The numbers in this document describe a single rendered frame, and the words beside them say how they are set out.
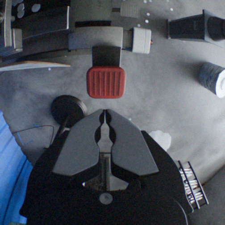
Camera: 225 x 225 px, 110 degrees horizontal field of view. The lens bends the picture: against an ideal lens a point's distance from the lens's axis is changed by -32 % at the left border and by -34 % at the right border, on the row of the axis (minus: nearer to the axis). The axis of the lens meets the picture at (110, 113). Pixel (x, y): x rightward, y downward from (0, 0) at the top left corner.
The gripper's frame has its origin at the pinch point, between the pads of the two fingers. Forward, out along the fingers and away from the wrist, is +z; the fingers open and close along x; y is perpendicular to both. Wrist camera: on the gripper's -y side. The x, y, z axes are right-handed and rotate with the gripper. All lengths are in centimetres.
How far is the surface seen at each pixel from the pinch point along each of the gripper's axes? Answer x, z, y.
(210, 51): 106, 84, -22
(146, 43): 11.0, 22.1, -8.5
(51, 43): -15.7, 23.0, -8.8
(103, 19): -0.7, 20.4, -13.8
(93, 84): -2.1, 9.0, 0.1
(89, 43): -4.1, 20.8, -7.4
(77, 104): -25, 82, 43
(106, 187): 2, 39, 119
